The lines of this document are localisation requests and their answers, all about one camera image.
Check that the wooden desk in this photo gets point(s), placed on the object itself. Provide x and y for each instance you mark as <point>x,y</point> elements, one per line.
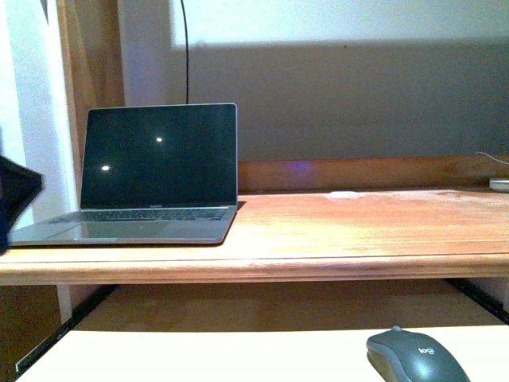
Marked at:
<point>414,218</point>

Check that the dark cloth object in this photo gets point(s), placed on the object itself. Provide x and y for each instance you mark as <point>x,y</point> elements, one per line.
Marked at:
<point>19,187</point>

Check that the grey open laptop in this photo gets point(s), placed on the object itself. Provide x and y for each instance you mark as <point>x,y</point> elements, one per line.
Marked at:
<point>151,175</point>

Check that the dark grey Logitech mouse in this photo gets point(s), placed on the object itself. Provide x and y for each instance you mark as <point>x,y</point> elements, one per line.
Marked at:
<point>402,355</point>

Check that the white round pad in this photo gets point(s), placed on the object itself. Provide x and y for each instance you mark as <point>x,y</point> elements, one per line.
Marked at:
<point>343,195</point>

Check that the wooden pull-out keyboard tray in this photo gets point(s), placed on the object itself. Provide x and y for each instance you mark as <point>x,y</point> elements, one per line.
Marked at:
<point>268,332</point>

